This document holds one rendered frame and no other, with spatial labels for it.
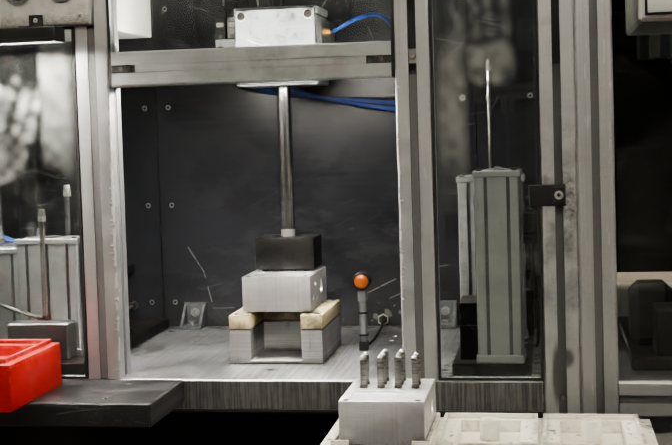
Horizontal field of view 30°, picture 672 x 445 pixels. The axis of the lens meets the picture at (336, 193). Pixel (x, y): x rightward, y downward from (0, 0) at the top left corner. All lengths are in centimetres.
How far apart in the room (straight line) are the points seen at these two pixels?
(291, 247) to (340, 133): 30
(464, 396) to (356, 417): 23
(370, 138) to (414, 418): 71
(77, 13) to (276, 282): 45
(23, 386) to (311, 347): 40
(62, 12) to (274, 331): 53
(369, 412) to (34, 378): 43
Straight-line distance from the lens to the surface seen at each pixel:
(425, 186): 156
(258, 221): 204
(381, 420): 140
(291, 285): 172
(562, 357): 159
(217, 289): 207
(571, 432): 151
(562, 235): 156
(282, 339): 180
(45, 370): 162
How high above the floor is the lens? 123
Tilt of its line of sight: 3 degrees down
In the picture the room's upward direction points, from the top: 2 degrees counter-clockwise
